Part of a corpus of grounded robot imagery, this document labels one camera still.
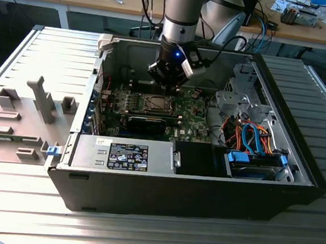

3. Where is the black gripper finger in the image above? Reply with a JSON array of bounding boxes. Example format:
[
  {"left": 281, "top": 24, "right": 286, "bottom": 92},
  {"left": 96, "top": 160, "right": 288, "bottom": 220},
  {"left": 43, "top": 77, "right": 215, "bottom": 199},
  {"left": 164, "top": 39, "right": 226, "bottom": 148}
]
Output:
[
  {"left": 146, "top": 58, "right": 172, "bottom": 91},
  {"left": 168, "top": 67, "right": 192, "bottom": 93}
]

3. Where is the silver CPU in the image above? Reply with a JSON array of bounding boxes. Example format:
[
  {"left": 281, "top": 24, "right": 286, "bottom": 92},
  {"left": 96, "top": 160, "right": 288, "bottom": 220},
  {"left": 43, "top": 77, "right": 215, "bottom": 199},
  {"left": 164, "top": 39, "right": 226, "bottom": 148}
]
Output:
[{"left": 149, "top": 96, "right": 169, "bottom": 111}]

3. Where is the metal socket cover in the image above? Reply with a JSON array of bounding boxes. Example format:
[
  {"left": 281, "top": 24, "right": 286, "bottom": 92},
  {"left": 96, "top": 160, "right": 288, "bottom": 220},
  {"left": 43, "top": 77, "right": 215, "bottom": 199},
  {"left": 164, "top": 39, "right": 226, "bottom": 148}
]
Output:
[{"left": 142, "top": 93, "right": 178, "bottom": 114}]

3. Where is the black RAM slot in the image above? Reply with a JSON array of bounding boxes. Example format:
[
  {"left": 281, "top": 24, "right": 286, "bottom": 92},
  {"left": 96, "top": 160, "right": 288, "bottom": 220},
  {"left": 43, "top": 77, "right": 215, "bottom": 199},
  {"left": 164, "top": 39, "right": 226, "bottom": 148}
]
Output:
[
  {"left": 131, "top": 80, "right": 179, "bottom": 88},
  {"left": 131, "top": 82, "right": 179, "bottom": 90},
  {"left": 130, "top": 87, "right": 178, "bottom": 96},
  {"left": 109, "top": 107, "right": 181, "bottom": 118},
  {"left": 130, "top": 84, "right": 179, "bottom": 93}
]

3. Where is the CPU socket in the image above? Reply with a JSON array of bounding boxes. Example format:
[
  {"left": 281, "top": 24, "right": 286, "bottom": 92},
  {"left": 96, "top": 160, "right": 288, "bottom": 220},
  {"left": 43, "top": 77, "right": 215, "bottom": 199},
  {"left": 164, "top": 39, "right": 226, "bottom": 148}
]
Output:
[{"left": 142, "top": 92, "right": 178, "bottom": 115}]

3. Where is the black CPU cooler heatsink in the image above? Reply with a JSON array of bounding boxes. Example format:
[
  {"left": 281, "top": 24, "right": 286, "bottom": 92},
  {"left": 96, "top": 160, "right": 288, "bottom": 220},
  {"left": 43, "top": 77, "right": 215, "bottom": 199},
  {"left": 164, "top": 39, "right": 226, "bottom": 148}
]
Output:
[{"left": 279, "top": 3, "right": 302, "bottom": 26}]

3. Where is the green motherboard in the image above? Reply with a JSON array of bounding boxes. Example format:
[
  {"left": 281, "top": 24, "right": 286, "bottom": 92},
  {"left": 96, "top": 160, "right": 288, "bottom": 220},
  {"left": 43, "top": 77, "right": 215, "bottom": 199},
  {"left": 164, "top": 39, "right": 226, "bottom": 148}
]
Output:
[{"left": 96, "top": 77, "right": 217, "bottom": 146}]

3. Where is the black expansion card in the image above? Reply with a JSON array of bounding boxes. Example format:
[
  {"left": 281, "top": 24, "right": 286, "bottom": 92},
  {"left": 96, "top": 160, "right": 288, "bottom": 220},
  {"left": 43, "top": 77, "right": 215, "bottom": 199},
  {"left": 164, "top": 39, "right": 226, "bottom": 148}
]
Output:
[{"left": 125, "top": 113, "right": 167, "bottom": 138}]

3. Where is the silver metal drive cage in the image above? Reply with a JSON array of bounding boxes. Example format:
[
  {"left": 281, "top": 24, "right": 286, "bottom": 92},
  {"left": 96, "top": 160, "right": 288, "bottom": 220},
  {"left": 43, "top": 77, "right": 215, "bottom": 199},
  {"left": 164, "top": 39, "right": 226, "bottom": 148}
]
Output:
[{"left": 212, "top": 61, "right": 282, "bottom": 126}]

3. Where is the pale grey slanted panel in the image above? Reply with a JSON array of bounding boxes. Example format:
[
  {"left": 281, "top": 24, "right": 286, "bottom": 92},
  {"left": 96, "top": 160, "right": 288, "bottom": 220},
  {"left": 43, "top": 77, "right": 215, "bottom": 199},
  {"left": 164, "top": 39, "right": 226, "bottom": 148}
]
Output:
[{"left": 212, "top": 9, "right": 247, "bottom": 47}]

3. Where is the blue expansion card retainer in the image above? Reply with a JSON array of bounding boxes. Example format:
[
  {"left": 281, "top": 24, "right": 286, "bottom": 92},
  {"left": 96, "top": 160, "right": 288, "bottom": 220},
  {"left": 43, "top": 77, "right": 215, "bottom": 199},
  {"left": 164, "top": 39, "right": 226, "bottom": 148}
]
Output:
[{"left": 82, "top": 88, "right": 98, "bottom": 133}]

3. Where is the black upright box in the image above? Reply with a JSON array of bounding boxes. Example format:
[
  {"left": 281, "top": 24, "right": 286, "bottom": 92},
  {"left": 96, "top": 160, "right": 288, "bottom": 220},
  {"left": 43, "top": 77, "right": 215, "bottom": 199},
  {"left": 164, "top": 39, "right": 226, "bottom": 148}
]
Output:
[{"left": 242, "top": 0, "right": 261, "bottom": 28}]

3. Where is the silver power supply unit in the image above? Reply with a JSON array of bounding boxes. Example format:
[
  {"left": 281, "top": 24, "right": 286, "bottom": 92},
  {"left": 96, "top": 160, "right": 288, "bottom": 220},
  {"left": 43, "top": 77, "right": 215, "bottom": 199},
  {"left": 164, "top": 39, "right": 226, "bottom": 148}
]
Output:
[{"left": 68, "top": 133, "right": 179, "bottom": 177}]

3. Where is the light wooden desk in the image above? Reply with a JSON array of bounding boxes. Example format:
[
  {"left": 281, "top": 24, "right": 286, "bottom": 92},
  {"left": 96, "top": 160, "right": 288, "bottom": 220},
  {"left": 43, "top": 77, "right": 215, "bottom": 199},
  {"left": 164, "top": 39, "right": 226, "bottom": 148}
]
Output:
[
  {"left": 232, "top": 0, "right": 326, "bottom": 88},
  {"left": 0, "top": 0, "right": 167, "bottom": 39}
]

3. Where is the hard disk in blue carrier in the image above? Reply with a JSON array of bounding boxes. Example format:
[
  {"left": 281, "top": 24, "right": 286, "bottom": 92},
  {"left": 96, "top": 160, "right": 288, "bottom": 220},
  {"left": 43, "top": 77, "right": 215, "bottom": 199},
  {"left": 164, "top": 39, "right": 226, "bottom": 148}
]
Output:
[{"left": 222, "top": 148, "right": 290, "bottom": 184}]

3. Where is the black PC case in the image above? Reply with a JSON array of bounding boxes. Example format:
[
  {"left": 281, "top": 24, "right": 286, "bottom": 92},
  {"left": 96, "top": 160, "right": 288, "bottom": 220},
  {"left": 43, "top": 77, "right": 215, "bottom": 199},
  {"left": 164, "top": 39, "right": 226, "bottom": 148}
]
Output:
[{"left": 40, "top": 28, "right": 326, "bottom": 234}]

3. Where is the grey parts rack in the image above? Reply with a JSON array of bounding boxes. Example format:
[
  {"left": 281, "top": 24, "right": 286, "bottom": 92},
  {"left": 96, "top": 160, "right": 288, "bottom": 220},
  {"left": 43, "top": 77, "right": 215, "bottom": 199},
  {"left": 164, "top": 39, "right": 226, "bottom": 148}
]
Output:
[{"left": 0, "top": 72, "right": 84, "bottom": 169}]

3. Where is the blue case latch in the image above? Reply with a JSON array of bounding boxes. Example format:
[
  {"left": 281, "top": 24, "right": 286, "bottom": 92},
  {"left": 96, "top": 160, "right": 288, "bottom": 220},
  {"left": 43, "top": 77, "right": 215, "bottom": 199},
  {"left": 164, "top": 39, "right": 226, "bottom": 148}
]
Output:
[{"left": 47, "top": 145, "right": 61, "bottom": 158}]

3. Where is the silver metal device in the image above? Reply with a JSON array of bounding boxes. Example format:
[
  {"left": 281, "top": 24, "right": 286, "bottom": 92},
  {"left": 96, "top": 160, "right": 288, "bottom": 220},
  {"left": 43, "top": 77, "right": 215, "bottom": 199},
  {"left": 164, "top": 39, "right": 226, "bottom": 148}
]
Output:
[{"left": 296, "top": 7, "right": 320, "bottom": 28}]

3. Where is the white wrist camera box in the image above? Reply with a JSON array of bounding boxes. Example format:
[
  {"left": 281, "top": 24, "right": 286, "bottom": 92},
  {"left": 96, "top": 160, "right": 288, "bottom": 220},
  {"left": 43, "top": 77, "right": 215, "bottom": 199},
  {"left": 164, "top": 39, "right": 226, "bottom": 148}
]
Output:
[{"left": 180, "top": 45, "right": 209, "bottom": 81}]

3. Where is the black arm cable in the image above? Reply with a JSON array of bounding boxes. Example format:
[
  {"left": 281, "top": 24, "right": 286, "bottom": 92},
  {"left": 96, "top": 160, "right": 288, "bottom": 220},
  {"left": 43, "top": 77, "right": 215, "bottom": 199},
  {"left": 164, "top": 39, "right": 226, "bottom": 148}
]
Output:
[{"left": 205, "top": 33, "right": 249, "bottom": 72}]

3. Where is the grey case latch handle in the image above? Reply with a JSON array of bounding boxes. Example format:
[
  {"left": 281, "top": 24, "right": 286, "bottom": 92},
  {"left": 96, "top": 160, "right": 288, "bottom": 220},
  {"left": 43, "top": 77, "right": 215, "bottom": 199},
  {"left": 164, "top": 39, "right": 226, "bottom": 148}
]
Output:
[{"left": 96, "top": 32, "right": 115, "bottom": 52}]

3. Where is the blue flat data cable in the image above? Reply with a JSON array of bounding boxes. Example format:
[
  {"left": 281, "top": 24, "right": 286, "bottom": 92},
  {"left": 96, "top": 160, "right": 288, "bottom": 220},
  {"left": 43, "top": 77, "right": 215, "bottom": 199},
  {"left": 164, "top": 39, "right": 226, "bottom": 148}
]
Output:
[{"left": 239, "top": 122, "right": 265, "bottom": 156}]

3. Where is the orange wire bundle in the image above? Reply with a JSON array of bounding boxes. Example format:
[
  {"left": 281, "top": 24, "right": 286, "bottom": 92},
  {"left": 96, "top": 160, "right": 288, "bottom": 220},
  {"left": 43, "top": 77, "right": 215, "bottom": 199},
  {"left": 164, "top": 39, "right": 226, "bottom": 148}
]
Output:
[{"left": 222, "top": 118, "right": 279, "bottom": 156}]

